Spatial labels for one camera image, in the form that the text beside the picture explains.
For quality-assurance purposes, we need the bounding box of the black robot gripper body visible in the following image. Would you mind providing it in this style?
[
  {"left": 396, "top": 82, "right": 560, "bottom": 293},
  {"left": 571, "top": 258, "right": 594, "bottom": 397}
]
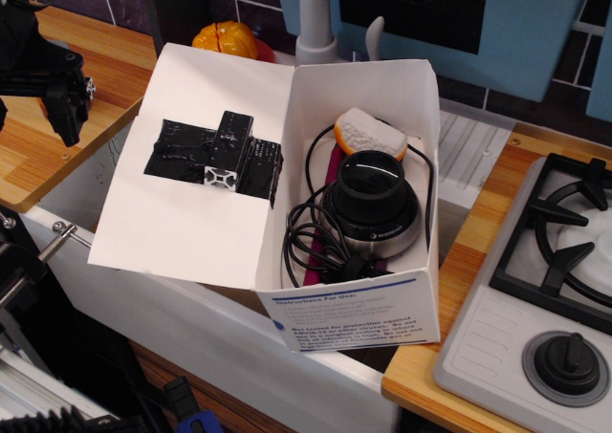
[{"left": 1, "top": 0, "right": 96, "bottom": 107}]

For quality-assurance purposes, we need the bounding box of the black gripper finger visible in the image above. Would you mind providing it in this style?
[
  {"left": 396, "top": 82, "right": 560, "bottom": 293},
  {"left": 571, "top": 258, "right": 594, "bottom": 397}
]
[{"left": 46, "top": 93, "right": 90, "bottom": 147}]

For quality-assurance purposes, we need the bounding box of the metal clamp with screw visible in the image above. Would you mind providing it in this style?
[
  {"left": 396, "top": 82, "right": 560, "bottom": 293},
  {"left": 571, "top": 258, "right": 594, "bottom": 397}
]
[{"left": 1, "top": 221, "right": 92, "bottom": 309}]

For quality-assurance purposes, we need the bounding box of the orange toy pumpkin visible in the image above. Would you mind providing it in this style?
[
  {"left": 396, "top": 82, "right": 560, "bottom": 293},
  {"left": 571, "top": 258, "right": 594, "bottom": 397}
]
[{"left": 191, "top": 21, "right": 259, "bottom": 59}]

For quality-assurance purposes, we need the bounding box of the red plate under pumpkin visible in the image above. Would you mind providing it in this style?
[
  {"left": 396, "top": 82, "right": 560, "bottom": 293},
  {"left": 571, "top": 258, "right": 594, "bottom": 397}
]
[{"left": 255, "top": 38, "right": 276, "bottom": 63}]

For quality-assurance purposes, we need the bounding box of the grey toy faucet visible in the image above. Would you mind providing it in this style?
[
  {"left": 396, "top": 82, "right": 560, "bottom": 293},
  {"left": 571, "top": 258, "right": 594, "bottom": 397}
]
[{"left": 294, "top": 0, "right": 386, "bottom": 64}]

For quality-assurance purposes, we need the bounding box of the white cardboard box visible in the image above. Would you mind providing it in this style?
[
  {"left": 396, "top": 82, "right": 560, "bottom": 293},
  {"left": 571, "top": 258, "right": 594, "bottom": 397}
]
[{"left": 88, "top": 43, "right": 440, "bottom": 352}]

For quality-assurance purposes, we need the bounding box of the white toy sink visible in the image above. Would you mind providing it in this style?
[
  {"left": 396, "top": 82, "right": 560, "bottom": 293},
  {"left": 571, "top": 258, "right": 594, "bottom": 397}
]
[{"left": 18, "top": 50, "right": 517, "bottom": 433}]

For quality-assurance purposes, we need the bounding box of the orange white toy bread slice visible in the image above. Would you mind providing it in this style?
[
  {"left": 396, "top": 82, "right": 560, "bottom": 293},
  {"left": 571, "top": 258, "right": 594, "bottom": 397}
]
[{"left": 333, "top": 108, "right": 408, "bottom": 161}]

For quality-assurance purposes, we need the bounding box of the black silver 3D mouse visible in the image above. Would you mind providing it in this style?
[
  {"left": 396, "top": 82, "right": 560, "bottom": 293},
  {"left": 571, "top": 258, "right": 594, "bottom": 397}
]
[{"left": 335, "top": 150, "right": 422, "bottom": 259}]

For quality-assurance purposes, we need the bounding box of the blue toy oven cabinet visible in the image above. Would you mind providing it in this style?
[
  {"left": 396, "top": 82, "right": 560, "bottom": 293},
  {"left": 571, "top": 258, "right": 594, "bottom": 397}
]
[{"left": 280, "top": 0, "right": 611, "bottom": 126}]

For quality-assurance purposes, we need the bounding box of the grey toy stove top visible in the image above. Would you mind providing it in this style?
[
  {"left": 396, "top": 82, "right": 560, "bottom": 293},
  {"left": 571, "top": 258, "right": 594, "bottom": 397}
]
[{"left": 433, "top": 152, "right": 612, "bottom": 424}]

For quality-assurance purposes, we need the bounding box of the black stove burner grate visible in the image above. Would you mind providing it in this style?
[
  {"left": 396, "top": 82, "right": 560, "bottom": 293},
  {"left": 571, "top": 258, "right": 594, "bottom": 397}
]
[{"left": 490, "top": 154, "right": 611, "bottom": 333}]

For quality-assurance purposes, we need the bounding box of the black stove knob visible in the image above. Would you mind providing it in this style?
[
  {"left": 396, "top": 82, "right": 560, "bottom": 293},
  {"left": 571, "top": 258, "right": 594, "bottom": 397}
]
[{"left": 522, "top": 331, "right": 611, "bottom": 408}]

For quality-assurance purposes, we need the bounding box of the black taped aluminium extrusion handle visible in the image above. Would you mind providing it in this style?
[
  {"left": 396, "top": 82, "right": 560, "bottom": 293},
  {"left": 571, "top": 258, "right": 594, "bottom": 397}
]
[{"left": 144, "top": 111, "right": 283, "bottom": 204}]

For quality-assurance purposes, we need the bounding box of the black mouse cable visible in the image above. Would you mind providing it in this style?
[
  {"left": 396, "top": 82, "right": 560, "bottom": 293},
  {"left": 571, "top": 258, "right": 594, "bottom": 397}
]
[{"left": 281, "top": 118, "right": 437, "bottom": 290}]

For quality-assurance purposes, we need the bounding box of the blue black clamp handle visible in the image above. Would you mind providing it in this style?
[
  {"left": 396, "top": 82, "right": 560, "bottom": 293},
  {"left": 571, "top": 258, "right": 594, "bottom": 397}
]
[{"left": 163, "top": 377, "right": 224, "bottom": 433}]

